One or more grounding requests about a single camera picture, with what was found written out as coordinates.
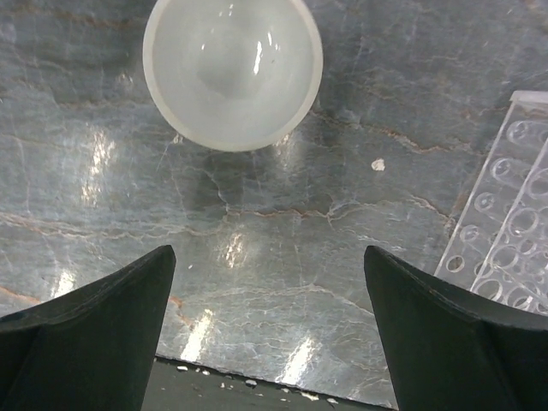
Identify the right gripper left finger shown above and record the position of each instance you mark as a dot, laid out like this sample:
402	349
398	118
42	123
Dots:
92	348

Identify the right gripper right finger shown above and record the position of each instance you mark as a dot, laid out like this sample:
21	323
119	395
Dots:
449	349

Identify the clear acrylic tube rack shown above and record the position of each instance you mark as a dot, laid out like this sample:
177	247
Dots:
498	249

